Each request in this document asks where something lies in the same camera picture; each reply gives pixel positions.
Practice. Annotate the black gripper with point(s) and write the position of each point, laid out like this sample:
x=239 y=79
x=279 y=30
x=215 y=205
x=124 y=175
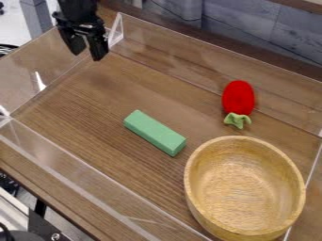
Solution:
x=84 y=24

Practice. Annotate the red plush strawberry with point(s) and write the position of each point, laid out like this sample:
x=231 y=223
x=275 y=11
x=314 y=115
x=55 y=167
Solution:
x=238 y=102

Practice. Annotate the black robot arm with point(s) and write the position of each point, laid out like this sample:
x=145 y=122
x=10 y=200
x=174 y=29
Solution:
x=71 y=6

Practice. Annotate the green rectangular block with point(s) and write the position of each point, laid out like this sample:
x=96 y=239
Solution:
x=155 y=132

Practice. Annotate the wooden bowl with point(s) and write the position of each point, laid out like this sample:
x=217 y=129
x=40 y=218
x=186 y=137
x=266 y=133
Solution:
x=245 y=189

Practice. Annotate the grey table leg post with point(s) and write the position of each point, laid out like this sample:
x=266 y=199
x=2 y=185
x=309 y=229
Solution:
x=38 y=16

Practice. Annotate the clear acrylic tray wall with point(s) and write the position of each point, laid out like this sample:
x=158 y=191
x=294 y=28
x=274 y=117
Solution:
x=107 y=180

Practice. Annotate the black equipment with cable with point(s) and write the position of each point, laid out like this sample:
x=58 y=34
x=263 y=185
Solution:
x=28 y=228

